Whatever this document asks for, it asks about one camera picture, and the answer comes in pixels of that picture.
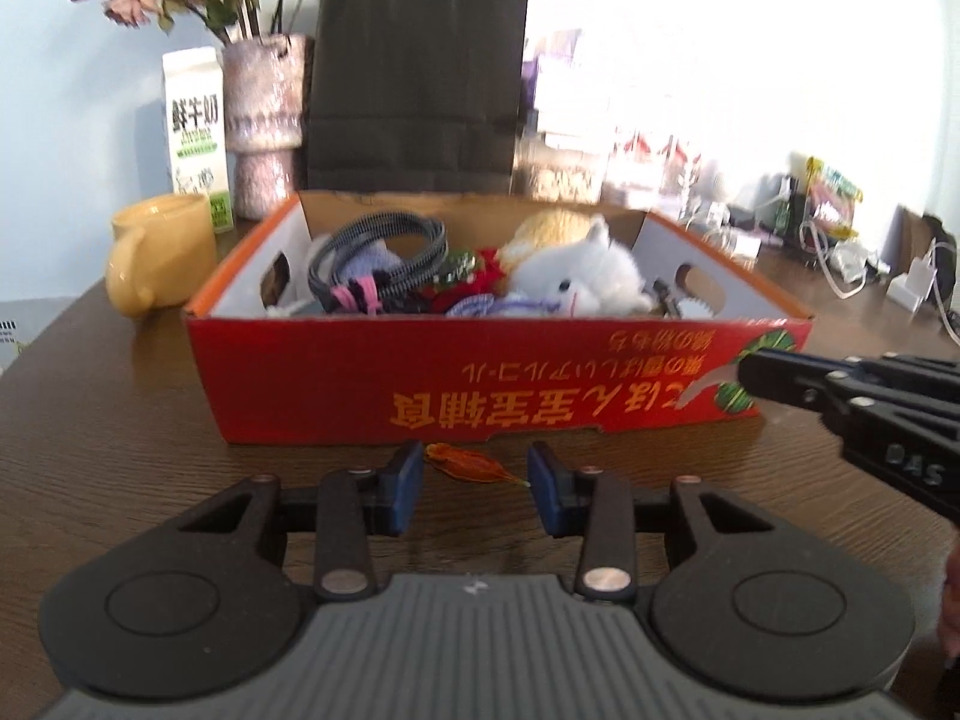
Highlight purple woven cloth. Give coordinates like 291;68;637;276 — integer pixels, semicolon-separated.
331;239;404;284

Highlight orange dried leaf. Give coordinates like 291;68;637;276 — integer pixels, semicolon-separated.
425;442;529;488

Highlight red cardboard box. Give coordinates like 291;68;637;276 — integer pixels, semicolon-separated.
185;190;812;445

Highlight colourful snack bag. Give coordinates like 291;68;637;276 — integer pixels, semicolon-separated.
805;156;862;239

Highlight white plush toy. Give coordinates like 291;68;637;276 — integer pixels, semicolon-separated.
508;216;654;317

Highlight red-labelled water bottles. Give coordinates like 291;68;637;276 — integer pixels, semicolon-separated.
605;132;701;193

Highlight yellow knitted plush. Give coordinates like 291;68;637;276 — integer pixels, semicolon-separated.
496;208;602;275

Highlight yellow ceramic mug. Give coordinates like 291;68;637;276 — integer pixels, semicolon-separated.
104;193;217;317

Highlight clear jar of seeds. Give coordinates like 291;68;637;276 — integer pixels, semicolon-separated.
509;135;604;205

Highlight black paper bag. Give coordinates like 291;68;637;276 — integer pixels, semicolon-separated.
304;0;529;195

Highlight pink speckled vase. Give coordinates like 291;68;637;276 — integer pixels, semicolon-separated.
221;34;313;220

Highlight white milk carton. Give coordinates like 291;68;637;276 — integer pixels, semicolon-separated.
161;46;235;234

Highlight white charger with cable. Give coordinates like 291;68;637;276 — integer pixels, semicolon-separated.
887;241;960;346

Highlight pink black strap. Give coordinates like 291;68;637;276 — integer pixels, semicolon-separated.
327;274;384;317

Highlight grey braided cable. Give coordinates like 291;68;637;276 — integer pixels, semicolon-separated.
305;209;451;309

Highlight white wall sign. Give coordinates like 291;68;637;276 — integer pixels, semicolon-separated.
0;298;73;372

